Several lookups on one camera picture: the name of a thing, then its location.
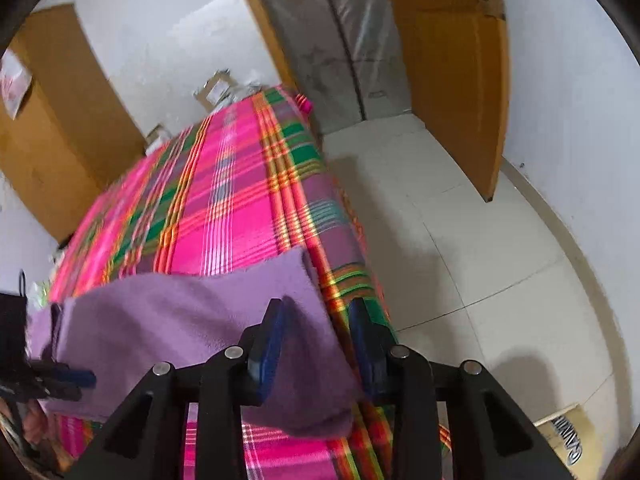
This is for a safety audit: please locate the white plastic bag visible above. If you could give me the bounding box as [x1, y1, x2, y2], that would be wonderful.
[0, 52, 33, 120]

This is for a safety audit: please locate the flat printed cardboard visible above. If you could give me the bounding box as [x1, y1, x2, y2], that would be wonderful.
[532, 402, 608, 468]

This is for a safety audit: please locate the wooden door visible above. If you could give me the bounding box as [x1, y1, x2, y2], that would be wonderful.
[380, 0, 511, 204]

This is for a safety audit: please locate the wooden wardrobe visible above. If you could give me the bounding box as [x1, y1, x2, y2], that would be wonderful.
[0, 4, 148, 243]

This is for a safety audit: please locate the wooden door frame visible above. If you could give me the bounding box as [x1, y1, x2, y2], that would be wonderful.
[227, 0, 326, 136]

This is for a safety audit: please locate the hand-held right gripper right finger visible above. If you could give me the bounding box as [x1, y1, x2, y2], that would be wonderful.
[348, 297, 573, 480]

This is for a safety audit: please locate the pink green plaid bed sheet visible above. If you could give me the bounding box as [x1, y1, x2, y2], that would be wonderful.
[47, 85, 451, 480]

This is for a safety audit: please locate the purple fleece garment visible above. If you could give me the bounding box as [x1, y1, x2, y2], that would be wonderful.
[25, 246, 366, 440]

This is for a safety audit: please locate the white cardboard box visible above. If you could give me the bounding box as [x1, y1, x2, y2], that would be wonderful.
[145, 124, 173, 153]

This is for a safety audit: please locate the plastic-wrapped grey mattress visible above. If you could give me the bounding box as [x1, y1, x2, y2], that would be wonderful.
[250, 0, 416, 133]

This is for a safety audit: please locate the open brown cardboard box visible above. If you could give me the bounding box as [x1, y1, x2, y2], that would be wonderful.
[194, 70, 236, 111]

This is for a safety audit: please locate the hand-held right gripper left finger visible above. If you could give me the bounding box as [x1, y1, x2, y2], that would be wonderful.
[67, 297, 286, 480]

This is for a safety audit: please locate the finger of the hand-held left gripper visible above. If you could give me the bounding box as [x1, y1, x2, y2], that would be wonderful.
[22, 382, 83, 402]
[30, 360, 97, 388]

